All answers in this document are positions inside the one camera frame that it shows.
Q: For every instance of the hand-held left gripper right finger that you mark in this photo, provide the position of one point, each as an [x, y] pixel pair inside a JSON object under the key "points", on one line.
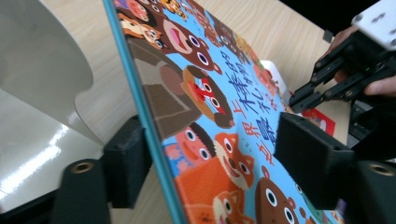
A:
{"points": [[311, 158]]}

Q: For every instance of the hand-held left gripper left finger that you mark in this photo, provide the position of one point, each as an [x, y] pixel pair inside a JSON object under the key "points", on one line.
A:
{"points": [[124, 168]]}

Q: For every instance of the red picture book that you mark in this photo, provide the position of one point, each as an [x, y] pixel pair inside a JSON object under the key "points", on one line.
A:
{"points": [[320, 121]]}

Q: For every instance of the thin white book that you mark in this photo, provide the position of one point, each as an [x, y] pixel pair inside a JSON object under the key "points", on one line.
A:
{"points": [[275, 77]]}

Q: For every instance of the light blue animal picture book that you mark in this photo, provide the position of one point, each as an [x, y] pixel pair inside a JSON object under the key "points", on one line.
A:
{"points": [[199, 93]]}

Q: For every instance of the black table edge bracket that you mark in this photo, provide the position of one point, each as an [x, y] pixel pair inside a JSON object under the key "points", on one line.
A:
{"points": [[328, 36]]}

